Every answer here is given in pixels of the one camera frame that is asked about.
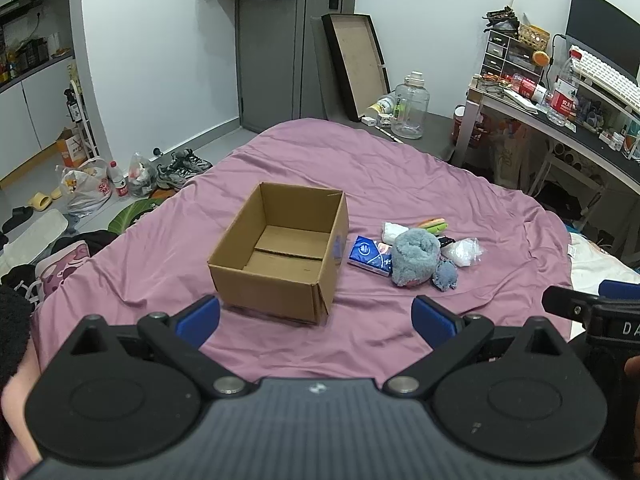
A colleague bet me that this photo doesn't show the grey sneakers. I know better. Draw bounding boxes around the grey sneakers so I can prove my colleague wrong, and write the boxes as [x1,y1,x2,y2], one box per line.
[156,148,213,191]

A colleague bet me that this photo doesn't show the burger plush toy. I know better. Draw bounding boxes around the burger plush toy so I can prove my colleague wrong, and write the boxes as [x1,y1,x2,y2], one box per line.
[418,218,448,235]

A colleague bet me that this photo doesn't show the grey-blue plush toy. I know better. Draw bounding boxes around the grey-blue plush toy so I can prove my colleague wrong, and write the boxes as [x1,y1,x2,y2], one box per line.
[392,228,440,287]

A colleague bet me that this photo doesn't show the red cap bottle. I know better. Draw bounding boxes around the red cap bottle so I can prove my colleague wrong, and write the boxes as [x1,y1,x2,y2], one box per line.
[107,160,128,196]

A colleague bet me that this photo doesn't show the white blanket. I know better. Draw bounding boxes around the white blanket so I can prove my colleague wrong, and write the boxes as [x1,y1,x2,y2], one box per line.
[567,233,640,295]

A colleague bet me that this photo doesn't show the black monitor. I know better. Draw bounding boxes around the black monitor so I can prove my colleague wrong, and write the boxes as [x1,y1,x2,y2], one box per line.
[565,0,640,78]

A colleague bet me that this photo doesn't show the black white plush toy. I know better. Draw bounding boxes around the black white plush toy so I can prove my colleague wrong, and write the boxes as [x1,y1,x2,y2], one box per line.
[437,236,456,259]

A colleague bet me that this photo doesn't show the black framed cork board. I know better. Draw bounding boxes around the black framed cork board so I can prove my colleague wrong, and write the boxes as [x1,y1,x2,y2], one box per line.
[321,13,390,122]

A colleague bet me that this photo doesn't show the denim fabric heart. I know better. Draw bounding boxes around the denim fabric heart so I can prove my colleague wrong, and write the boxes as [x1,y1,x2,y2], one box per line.
[432,259,458,292]

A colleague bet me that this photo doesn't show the large clear plastic jug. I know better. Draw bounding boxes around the large clear plastic jug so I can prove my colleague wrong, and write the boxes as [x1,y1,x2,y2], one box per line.
[390,70,430,140]

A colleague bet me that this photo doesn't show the yellow slipper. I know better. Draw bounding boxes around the yellow slipper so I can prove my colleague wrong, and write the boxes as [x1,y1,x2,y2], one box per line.
[27,188,62,211]

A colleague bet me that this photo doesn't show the dark desk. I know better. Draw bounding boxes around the dark desk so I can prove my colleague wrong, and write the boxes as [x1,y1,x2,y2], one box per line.
[451,75,640,196]

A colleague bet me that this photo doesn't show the clear water bottle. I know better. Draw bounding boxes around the clear water bottle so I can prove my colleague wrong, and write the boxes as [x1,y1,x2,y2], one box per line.
[547,49,582,127]

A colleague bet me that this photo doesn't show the grey door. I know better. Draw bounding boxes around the grey door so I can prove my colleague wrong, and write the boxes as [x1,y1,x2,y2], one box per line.
[234,0,355,132]

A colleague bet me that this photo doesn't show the white plastic shopping bag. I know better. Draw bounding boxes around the white plastic shopping bag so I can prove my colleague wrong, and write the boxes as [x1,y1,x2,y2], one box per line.
[58,157,113,218]

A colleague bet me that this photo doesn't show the brown cardboard box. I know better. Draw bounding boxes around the brown cardboard box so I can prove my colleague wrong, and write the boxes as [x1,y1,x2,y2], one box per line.
[208,182,349,325]

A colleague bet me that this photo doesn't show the pink bed sheet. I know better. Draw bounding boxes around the pink bed sheet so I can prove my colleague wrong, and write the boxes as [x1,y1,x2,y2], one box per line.
[34,119,570,382]

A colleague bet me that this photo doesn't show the small drawer organizer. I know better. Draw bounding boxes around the small drawer organizer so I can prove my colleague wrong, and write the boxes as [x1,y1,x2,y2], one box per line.
[480,30,544,84]

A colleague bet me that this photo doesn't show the white keyboard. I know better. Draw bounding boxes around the white keyboard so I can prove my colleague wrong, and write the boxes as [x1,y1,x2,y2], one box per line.
[568,47,640,113]

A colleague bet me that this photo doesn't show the white rolled cloth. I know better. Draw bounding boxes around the white rolled cloth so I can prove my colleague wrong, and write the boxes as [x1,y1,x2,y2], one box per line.
[381,222,409,246]

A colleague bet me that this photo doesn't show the white stuffing plastic bag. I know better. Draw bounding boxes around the white stuffing plastic bag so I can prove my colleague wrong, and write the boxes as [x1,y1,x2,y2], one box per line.
[440,238,484,268]

